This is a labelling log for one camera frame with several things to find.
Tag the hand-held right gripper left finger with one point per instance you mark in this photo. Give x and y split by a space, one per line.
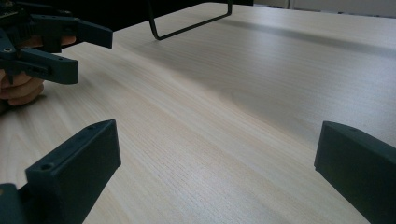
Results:
74 168

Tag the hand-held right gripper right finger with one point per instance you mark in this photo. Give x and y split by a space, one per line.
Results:
358 168

